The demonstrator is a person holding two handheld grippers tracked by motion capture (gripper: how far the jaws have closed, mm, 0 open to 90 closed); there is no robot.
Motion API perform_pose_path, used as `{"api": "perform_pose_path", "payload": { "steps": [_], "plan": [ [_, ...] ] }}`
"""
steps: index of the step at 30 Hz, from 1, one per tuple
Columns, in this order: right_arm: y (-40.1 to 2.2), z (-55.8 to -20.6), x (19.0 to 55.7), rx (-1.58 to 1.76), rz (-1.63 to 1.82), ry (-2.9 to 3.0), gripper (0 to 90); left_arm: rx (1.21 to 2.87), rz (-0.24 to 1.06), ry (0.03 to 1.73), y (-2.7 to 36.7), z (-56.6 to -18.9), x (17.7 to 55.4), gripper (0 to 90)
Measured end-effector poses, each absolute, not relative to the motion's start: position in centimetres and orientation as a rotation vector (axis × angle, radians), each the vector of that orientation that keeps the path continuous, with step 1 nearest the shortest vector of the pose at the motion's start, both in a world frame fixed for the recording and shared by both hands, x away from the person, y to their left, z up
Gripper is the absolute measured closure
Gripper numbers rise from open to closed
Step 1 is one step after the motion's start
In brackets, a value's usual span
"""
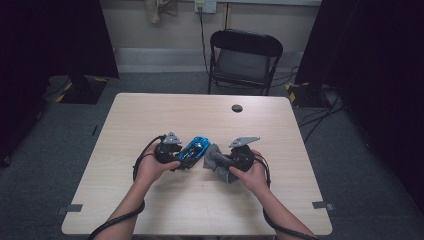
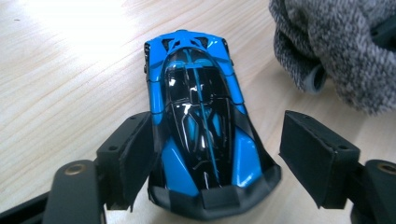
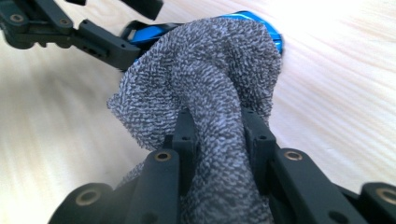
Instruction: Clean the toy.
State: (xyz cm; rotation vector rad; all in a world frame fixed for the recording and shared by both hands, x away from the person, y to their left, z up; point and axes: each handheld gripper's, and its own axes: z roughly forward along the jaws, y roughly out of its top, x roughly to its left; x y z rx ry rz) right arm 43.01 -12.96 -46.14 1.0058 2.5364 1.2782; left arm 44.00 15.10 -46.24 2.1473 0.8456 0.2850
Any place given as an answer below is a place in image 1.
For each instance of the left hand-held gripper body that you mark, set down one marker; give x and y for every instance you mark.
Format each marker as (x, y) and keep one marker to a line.
(166, 153)

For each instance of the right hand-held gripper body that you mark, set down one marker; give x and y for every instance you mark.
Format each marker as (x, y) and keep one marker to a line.
(243, 158)

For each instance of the grey terry cloth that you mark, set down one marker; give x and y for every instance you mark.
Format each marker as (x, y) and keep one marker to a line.
(211, 160)

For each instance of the blue toy car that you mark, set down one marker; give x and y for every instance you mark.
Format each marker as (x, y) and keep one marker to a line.
(195, 146)

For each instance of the person's right hand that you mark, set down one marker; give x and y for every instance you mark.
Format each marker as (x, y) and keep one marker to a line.
(256, 178)

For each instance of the person's left hand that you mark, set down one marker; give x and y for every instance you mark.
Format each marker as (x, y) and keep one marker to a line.
(150, 173)

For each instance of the small black floor object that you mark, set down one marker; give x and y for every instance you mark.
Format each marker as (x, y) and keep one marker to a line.
(95, 130)

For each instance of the black stand base striped tape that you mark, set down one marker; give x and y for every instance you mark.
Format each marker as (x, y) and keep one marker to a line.
(83, 95)
(306, 96)

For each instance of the grey tape strip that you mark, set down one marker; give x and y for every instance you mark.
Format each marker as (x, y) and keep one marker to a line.
(321, 205)
(71, 208)

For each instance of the black folding chair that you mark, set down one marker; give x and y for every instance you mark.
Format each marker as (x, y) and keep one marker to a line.
(245, 41)

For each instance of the beige hanging cloth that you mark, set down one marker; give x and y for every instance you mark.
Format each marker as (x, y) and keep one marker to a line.
(155, 10)

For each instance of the black curtain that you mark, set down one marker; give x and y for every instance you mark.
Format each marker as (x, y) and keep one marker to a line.
(383, 66)
(50, 33)

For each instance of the thin vertical wall pipe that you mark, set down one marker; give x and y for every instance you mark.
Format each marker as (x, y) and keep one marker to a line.
(227, 15)

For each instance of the white wall socket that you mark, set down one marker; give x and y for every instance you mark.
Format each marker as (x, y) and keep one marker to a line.
(210, 6)

